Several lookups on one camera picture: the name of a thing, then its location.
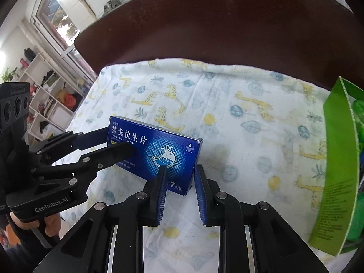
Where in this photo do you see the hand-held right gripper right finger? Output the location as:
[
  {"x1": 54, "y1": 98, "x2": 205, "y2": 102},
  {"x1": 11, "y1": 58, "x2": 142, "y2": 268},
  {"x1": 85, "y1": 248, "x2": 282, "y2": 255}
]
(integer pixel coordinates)
[{"x1": 194, "y1": 165, "x2": 327, "y2": 273}]

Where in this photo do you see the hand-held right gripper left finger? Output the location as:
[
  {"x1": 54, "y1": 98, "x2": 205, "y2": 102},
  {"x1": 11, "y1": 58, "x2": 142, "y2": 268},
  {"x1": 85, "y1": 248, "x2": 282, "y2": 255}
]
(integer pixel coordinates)
[{"x1": 31, "y1": 165, "x2": 168, "y2": 273}]

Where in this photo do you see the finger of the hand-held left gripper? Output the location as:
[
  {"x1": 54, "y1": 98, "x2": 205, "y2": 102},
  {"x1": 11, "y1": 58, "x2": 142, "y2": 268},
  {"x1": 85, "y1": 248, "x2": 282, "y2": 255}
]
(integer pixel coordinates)
[
  {"x1": 30, "y1": 142, "x2": 138, "y2": 188},
  {"x1": 28, "y1": 126, "x2": 111, "y2": 165}
]

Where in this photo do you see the blue medicine box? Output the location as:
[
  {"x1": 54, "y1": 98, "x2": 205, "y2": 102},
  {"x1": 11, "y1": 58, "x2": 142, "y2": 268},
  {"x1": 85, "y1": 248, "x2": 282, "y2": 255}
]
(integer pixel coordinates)
[{"x1": 106, "y1": 116, "x2": 204, "y2": 196}]

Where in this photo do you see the green cardboard box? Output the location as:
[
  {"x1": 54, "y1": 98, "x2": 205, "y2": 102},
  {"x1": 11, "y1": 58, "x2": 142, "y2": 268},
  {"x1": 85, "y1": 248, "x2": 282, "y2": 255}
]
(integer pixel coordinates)
[{"x1": 308, "y1": 76, "x2": 364, "y2": 256}]

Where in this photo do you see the person's left forearm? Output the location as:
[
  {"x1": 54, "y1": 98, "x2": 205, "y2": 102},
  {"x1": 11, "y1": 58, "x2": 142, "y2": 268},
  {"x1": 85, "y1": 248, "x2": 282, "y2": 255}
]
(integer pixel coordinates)
[{"x1": 0, "y1": 225, "x2": 57, "y2": 270}]

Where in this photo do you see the person's left hand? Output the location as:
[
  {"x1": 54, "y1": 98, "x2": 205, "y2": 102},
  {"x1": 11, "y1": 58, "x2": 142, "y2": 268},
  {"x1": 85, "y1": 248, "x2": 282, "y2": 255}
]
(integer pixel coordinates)
[{"x1": 10, "y1": 212, "x2": 61, "y2": 245}]

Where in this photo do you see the white shelf unit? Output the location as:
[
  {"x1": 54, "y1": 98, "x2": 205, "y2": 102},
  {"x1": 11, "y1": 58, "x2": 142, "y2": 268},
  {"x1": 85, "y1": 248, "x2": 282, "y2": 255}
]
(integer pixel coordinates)
[{"x1": 15, "y1": 53, "x2": 91, "y2": 145}]

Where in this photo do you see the green houseplant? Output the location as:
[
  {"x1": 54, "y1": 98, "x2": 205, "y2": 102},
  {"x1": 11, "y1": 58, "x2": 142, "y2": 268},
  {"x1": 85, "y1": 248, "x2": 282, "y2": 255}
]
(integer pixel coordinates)
[{"x1": 1, "y1": 67, "x2": 18, "y2": 81}]

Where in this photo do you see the window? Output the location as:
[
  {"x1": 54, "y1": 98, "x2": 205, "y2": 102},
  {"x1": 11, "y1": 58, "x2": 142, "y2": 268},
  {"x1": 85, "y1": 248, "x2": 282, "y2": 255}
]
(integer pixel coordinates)
[{"x1": 30, "y1": 0, "x2": 97, "y2": 83}]

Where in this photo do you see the brown wooden headboard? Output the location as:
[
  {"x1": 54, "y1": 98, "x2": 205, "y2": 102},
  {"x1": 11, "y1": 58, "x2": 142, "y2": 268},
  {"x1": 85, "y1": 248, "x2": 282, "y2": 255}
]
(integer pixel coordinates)
[{"x1": 74, "y1": 0, "x2": 364, "y2": 94}]

